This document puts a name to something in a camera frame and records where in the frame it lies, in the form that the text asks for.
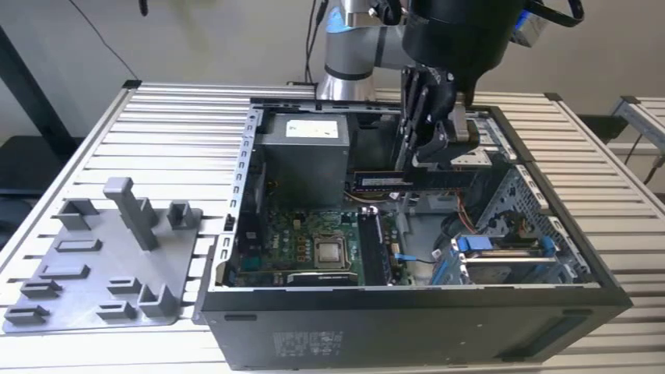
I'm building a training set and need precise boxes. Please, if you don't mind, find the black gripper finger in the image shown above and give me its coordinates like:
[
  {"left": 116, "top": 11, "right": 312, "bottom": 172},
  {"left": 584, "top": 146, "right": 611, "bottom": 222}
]
[
  {"left": 400, "top": 66, "right": 432, "bottom": 171},
  {"left": 413, "top": 66, "right": 472, "bottom": 172}
]

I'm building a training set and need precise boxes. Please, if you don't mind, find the grey metal drive cage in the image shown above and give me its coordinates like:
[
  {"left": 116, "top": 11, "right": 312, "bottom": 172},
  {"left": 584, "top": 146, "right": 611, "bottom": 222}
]
[{"left": 397, "top": 111, "right": 509, "bottom": 214}]

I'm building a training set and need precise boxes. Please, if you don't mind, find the grey power supply unit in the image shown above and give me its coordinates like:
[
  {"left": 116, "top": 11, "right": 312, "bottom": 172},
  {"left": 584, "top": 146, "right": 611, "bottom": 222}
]
[{"left": 257, "top": 112, "right": 351, "bottom": 210}]

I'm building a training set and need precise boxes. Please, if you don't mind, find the CPU socket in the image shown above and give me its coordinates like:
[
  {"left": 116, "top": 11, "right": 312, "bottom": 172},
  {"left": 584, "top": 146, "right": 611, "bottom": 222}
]
[{"left": 309, "top": 232, "right": 356, "bottom": 270}]

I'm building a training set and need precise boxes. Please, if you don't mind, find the blue disk carrier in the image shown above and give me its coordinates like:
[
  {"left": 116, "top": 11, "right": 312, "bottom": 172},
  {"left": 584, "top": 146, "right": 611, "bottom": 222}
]
[{"left": 435, "top": 235, "right": 557, "bottom": 286}]

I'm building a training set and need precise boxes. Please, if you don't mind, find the silver CPU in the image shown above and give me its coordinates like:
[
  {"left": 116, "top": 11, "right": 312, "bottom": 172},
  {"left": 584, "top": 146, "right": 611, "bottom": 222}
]
[{"left": 317, "top": 243, "right": 348, "bottom": 264}]

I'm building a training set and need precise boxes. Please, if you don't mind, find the green motherboard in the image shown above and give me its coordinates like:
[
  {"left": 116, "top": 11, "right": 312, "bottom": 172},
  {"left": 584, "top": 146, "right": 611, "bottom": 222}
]
[{"left": 228, "top": 208, "right": 412, "bottom": 288}]

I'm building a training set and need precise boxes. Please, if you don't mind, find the silver hard disk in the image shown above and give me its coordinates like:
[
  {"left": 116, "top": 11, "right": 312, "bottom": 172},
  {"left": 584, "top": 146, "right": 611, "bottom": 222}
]
[{"left": 465, "top": 252, "right": 541, "bottom": 285}]

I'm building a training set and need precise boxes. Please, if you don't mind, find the black graphics card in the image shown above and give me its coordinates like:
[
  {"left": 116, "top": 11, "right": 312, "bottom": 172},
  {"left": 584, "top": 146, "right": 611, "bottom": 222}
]
[{"left": 285, "top": 272, "right": 361, "bottom": 288}]

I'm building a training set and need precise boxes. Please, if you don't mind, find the black PC case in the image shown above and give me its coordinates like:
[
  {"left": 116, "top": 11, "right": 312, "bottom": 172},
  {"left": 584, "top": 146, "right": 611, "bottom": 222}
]
[{"left": 192, "top": 97, "right": 635, "bottom": 371}]

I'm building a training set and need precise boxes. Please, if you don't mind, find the grey plastic parts rack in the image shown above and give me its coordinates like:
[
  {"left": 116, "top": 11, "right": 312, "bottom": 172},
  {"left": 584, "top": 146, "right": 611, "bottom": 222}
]
[{"left": 3, "top": 177, "right": 205, "bottom": 334}]

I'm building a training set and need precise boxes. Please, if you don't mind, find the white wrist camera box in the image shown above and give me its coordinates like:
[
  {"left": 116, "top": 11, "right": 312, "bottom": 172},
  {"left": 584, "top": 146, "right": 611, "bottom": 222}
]
[{"left": 512, "top": 9, "right": 549, "bottom": 47}]

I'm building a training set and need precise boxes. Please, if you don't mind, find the black camera cable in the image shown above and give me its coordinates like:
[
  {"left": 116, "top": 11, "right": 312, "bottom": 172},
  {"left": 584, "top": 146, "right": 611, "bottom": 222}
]
[{"left": 527, "top": 0, "right": 587, "bottom": 28}]

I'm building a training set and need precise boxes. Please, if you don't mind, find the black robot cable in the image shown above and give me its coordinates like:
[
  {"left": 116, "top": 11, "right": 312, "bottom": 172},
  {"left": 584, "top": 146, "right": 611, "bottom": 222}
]
[{"left": 304, "top": 0, "right": 328, "bottom": 85}]

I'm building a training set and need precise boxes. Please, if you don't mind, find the power supply wire bundle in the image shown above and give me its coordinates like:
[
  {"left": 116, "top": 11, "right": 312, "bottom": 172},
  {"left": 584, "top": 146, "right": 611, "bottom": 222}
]
[{"left": 345, "top": 189, "right": 412, "bottom": 204}]

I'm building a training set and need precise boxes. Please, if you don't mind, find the orange wire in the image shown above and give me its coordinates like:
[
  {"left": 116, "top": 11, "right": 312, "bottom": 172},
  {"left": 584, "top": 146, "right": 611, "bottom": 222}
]
[{"left": 455, "top": 192, "right": 475, "bottom": 234}]

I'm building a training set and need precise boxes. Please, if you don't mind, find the aluminium frame table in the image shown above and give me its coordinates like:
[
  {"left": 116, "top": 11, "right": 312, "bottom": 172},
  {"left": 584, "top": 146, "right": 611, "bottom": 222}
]
[{"left": 605, "top": 95, "right": 665, "bottom": 157}]

